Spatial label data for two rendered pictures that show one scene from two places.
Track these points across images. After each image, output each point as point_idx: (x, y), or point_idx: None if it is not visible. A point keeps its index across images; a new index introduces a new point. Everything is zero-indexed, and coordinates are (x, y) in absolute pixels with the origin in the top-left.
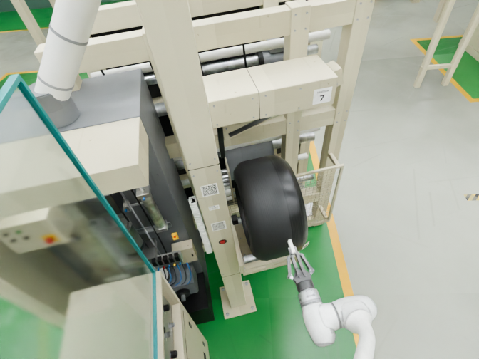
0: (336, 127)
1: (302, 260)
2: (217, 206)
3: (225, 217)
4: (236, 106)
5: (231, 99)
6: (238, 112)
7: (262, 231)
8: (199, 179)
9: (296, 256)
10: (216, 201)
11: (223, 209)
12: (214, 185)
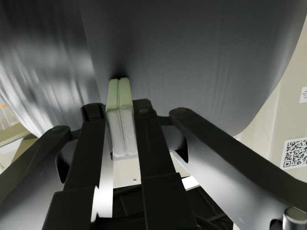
0: None
1: (50, 162)
2: (306, 95)
3: (300, 37)
4: (177, 167)
5: (183, 175)
6: (175, 159)
7: (240, 124)
8: (306, 181)
9: (106, 132)
10: (299, 116)
11: (293, 81)
12: (285, 164)
